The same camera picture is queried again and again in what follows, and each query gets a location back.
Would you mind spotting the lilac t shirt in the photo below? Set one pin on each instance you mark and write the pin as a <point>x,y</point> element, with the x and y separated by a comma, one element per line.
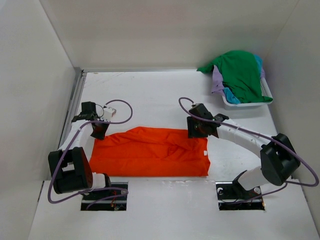
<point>217,86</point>

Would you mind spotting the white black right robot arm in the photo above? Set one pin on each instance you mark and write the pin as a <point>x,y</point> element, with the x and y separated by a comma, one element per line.
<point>277,162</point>

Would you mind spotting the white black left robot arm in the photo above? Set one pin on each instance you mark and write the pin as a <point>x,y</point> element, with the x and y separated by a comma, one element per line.
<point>70,164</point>

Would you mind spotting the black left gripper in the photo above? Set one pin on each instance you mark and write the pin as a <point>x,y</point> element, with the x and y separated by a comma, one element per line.
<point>101,136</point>

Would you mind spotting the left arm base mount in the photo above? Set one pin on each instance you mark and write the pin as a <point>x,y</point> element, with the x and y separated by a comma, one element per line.
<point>106,200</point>

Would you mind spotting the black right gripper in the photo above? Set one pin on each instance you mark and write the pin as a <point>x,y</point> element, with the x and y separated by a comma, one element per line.
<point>192,132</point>

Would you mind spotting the orange t shirt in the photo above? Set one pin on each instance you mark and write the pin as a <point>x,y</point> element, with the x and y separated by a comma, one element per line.
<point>151,152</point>

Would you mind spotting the white plastic basket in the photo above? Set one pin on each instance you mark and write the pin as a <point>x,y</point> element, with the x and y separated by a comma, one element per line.
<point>265,90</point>

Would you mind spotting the green t shirt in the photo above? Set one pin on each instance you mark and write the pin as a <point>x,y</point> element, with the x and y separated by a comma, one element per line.
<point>218,61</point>

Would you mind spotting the aluminium frame rail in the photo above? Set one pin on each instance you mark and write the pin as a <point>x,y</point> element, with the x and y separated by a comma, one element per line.
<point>73,104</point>

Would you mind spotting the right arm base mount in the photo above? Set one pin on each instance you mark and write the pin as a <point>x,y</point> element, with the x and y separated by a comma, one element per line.
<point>233,197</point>

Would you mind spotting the teal t shirt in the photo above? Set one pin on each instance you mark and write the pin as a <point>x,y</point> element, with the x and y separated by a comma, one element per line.
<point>242,72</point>

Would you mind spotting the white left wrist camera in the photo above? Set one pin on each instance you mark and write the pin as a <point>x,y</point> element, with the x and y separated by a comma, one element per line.
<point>108,113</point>

